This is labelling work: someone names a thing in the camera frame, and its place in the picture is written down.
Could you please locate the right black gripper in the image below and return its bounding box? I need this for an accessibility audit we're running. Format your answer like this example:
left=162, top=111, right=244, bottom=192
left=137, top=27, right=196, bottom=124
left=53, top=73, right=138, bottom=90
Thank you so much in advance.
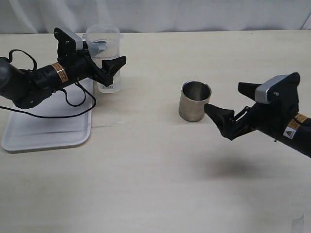
left=204, top=72, right=300, bottom=140

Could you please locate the clear plastic measuring cup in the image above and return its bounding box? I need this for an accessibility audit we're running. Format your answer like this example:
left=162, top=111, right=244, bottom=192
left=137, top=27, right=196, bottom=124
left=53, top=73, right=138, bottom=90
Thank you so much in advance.
left=82, top=24, right=124, bottom=94

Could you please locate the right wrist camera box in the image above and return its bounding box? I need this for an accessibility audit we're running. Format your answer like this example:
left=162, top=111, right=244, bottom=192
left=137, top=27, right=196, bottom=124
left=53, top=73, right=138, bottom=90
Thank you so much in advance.
left=255, top=74, right=289, bottom=104

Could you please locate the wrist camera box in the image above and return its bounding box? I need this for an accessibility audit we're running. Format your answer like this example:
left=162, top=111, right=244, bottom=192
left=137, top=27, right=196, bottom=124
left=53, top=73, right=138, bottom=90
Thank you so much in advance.
left=60, top=28, right=83, bottom=50
left=255, top=74, right=289, bottom=104

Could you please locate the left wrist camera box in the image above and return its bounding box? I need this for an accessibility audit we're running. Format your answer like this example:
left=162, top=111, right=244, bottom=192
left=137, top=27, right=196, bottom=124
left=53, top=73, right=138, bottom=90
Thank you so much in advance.
left=60, top=28, right=83, bottom=50

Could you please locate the stainless steel cup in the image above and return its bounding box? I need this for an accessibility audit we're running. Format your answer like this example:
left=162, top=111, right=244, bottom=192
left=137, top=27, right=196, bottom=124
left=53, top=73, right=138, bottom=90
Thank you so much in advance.
left=178, top=80, right=212, bottom=122

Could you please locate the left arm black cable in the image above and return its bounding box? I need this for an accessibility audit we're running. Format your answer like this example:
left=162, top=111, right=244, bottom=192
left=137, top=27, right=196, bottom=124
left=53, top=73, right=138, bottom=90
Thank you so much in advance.
left=0, top=49, right=97, bottom=119

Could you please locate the white backdrop curtain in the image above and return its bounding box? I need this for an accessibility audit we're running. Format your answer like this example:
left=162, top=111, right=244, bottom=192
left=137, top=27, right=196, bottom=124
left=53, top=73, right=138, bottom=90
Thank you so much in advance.
left=0, top=0, right=311, bottom=34

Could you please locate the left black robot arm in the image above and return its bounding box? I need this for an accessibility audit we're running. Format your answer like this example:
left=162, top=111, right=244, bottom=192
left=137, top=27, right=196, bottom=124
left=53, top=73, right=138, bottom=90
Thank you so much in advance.
left=0, top=27, right=126, bottom=109

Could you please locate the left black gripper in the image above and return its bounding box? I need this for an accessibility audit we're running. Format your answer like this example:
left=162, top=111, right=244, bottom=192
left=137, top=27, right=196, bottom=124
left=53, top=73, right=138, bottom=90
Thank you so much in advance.
left=53, top=27, right=127, bottom=87

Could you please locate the white rectangular plastic tray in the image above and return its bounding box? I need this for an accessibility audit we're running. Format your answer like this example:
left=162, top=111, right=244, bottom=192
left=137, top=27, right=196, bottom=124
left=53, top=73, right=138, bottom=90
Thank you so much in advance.
left=1, top=79, right=93, bottom=152

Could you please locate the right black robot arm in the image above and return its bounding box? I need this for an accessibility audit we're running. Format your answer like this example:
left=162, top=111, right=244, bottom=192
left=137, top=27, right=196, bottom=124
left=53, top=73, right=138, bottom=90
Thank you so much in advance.
left=204, top=72, right=311, bottom=157

